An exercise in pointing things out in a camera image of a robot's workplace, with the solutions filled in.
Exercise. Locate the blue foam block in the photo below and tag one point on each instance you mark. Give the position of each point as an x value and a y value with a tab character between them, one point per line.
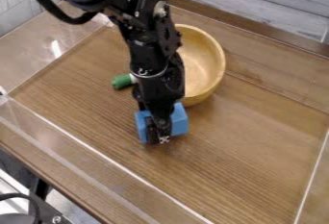
180	120

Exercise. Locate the small green cylinder toy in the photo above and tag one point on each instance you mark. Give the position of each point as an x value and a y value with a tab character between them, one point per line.
123	81

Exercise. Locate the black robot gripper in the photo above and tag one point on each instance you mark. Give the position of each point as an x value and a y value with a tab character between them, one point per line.
150	34

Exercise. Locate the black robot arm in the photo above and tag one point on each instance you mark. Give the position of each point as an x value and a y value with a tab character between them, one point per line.
93	7

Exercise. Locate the light wooden bowl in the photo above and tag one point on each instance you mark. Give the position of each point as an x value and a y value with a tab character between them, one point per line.
205	64

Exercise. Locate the black metal base plate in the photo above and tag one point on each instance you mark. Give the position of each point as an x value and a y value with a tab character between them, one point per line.
50	215

